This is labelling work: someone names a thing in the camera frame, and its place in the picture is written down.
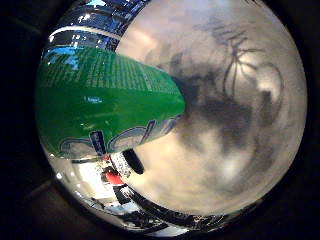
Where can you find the green spray bottle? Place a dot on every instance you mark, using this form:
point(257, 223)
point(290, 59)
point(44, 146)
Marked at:
point(106, 103)

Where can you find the black and white marker tag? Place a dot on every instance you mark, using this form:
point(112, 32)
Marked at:
point(121, 165)

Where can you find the person in red shirt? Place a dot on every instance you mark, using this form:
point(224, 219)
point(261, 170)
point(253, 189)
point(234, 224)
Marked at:
point(113, 177)

